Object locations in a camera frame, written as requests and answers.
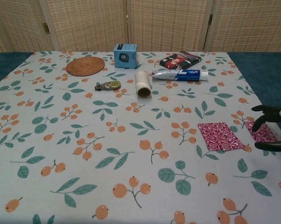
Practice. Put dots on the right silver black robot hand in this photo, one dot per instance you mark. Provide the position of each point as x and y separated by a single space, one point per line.
271 115

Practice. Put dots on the magenta patterned cloth square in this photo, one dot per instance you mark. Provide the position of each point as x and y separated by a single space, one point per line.
218 135

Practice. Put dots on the red black floral pouch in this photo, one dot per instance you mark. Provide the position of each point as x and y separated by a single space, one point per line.
180 60

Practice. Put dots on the white blue toothpaste tube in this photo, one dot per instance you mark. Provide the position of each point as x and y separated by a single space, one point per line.
180 74

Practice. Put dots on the cardboard paper roll tube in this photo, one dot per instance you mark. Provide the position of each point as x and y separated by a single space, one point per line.
142 84

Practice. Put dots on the bamboo folding screen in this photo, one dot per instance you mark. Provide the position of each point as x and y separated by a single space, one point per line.
154 23

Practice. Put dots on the light blue cardboard box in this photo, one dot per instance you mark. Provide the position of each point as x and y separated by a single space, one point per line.
125 57

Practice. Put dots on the correction tape dispenser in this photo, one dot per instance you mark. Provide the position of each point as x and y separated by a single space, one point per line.
109 86

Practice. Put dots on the floral orange-berry tablecloth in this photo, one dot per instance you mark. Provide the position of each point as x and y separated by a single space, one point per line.
107 151

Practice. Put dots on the round woven rattan coaster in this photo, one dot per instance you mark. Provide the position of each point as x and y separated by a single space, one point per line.
85 66

